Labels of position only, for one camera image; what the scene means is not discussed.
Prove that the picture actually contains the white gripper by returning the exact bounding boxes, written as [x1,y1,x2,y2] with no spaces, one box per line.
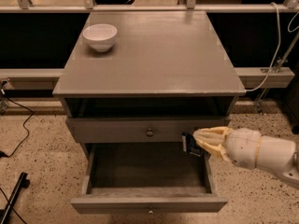
[193,126,262,170]

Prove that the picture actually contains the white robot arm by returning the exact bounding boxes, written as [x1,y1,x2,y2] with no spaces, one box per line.
[193,127,299,189]

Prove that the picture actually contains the round brass drawer knob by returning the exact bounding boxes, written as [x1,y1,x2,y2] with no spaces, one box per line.
[146,128,154,137]

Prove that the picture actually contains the open grey middle drawer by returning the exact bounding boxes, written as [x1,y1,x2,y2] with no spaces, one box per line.
[71,143,228,214]

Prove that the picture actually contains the closed grey top drawer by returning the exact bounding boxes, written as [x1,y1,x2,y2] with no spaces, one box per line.
[66,117,230,144]

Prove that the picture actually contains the grey wooden drawer cabinet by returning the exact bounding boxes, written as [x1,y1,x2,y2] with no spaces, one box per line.
[51,10,247,161]

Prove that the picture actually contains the white ceramic bowl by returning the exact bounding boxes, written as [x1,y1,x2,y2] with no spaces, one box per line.
[82,23,118,52]

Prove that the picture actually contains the black metal stand leg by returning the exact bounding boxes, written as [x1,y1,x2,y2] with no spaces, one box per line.
[0,172,30,224]

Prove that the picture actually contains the black floor cable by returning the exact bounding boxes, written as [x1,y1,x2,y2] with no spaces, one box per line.
[0,89,35,159]

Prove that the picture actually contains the metal railing frame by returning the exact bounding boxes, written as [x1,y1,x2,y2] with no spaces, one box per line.
[0,0,299,15]

